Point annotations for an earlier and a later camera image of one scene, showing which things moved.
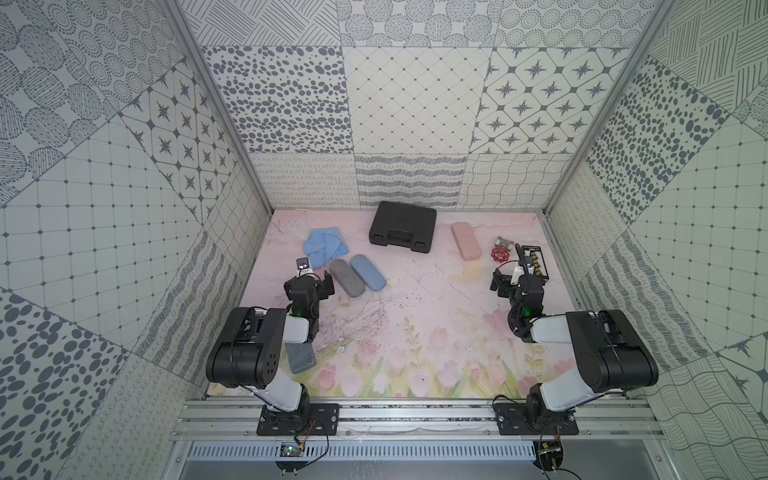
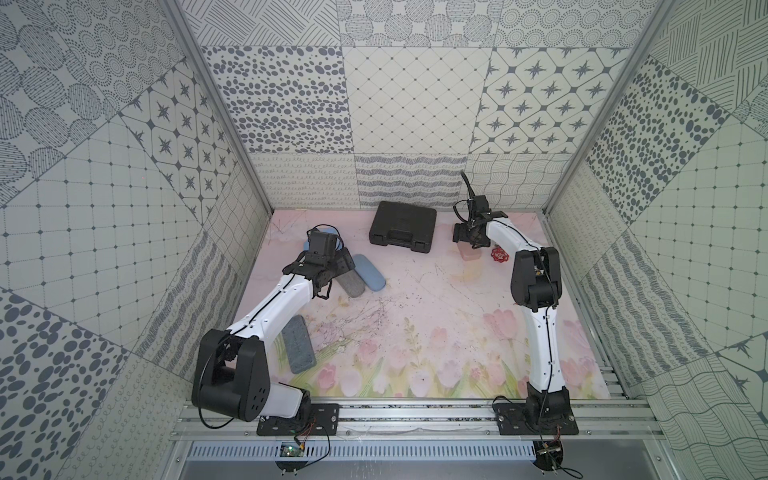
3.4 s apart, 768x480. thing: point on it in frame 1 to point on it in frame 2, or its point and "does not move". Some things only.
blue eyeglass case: x=369 y=274 does not move
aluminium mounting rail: x=598 y=419 does not move
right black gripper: x=505 y=284 to x=461 y=234
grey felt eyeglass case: x=353 y=286 does not move
